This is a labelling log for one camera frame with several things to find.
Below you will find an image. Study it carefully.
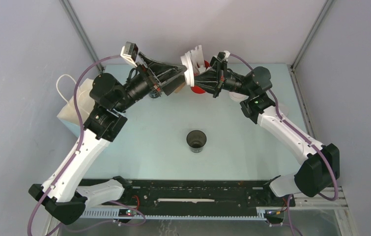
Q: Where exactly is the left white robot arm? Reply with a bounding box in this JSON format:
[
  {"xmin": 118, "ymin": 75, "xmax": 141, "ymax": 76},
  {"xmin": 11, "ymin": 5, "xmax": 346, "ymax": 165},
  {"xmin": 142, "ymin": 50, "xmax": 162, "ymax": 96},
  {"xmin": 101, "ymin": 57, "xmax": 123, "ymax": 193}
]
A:
[{"xmin": 29, "ymin": 42, "xmax": 194, "ymax": 225}]

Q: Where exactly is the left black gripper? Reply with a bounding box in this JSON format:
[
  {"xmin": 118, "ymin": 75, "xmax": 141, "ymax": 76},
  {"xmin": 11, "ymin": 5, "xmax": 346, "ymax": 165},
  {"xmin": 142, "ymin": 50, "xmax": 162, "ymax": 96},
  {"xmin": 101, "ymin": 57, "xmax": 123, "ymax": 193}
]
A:
[{"xmin": 114, "ymin": 52, "xmax": 188, "ymax": 113}]

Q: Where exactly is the light blue paper bag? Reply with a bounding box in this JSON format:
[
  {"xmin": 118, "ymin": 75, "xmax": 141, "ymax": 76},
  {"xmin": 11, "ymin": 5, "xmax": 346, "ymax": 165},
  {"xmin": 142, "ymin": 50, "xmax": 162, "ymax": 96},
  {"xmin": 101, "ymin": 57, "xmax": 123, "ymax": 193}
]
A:
[{"xmin": 56, "ymin": 74, "xmax": 95, "ymax": 137}]

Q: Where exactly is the black paper coffee cup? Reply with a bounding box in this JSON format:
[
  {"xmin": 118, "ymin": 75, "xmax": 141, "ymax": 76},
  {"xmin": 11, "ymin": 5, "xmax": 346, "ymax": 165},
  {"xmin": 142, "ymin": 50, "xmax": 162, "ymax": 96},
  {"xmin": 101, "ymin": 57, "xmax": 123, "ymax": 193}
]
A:
[{"xmin": 149, "ymin": 92, "xmax": 160, "ymax": 99}]

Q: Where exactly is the white plastic cup lid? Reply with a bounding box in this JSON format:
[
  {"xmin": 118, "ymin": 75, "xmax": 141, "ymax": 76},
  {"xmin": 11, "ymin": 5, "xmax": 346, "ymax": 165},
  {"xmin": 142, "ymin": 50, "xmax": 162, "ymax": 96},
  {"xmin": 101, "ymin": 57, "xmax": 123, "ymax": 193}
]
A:
[{"xmin": 229, "ymin": 92, "xmax": 248, "ymax": 102}]

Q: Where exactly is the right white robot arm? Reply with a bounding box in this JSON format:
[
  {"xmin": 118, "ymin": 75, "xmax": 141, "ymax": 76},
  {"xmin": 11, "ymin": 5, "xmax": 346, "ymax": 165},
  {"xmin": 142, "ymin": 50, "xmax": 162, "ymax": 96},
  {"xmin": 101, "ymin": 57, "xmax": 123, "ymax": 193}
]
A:
[{"xmin": 185, "ymin": 51, "xmax": 340, "ymax": 206}]

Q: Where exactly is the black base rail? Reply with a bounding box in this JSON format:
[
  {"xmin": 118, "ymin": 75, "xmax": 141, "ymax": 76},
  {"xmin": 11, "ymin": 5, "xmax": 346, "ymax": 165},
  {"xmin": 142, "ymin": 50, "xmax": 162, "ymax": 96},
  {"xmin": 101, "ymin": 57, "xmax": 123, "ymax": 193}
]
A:
[{"xmin": 74, "ymin": 178, "xmax": 303, "ymax": 219}]

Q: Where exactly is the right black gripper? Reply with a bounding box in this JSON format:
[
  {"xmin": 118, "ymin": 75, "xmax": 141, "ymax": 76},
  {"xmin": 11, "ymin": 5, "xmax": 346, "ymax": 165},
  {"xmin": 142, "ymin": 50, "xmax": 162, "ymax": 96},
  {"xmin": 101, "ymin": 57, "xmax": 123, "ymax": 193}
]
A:
[{"xmin": 190, "ymin": 59, "xmax": 254, "ymax": 98}]

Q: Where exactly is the red ribbed cup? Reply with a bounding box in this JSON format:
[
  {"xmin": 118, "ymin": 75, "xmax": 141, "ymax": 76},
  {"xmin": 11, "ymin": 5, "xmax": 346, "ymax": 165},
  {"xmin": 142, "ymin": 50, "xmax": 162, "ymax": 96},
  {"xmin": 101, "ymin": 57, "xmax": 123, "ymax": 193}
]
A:
[{"xmin": 190, "ymin": 60, "xmax": 211, "ymax": 95}]

